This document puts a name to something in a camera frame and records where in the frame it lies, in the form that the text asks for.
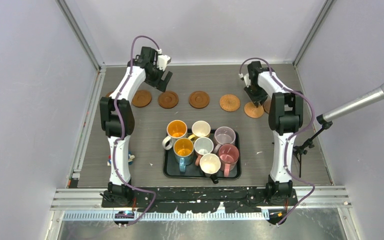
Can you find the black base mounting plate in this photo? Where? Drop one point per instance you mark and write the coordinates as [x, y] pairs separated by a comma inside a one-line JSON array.
[[198, 200]]

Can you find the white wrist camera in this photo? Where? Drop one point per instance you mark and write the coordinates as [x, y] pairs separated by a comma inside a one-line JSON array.
[[246, 79], [162, 62]]

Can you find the white mug black handle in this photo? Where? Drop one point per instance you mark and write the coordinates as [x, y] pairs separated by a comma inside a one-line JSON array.
[[210, 165]]

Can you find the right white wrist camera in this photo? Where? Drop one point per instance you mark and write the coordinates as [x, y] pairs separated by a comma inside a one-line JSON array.
[[246, 79]]

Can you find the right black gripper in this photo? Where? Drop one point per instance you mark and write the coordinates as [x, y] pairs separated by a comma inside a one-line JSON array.
[[261, 98]]

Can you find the white mug orange inside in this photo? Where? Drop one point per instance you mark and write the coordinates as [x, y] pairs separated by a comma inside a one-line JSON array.
[[175, 130]]

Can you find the woven rattan coaster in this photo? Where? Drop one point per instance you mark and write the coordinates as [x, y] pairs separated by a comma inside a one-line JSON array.
[[253, 111], [229, 102]]

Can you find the cream mug yellow handle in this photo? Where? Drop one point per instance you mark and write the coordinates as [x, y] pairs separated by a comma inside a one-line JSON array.
[[200, 129]]

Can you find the blue mug orange inside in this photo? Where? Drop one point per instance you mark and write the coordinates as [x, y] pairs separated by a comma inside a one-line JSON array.
[[184, 153]]

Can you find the black serving tray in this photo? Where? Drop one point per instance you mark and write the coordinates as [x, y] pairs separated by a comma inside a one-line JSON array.
[[172, 169]]

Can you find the lilac mug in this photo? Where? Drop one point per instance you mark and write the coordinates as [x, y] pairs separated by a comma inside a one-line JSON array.
[[223, 135]]

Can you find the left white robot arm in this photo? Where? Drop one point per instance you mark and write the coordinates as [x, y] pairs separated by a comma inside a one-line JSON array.
[[117, 119]]

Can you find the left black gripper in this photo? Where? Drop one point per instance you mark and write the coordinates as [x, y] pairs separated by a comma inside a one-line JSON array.
[[160, 84]]

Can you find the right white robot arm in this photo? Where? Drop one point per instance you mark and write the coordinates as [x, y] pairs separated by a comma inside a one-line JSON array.
[[285, 120]]

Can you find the silver microphone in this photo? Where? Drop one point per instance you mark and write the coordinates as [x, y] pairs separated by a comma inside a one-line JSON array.
[[360, 102]]

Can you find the white mug pink handle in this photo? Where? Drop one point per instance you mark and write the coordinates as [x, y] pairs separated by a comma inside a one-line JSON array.
[[202, 146]]

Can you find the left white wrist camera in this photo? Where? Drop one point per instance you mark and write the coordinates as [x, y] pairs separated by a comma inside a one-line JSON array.
[[162, 62]]

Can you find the dark brown wooden coaster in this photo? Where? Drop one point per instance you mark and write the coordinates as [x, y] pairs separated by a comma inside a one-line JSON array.
[[267, 105]]

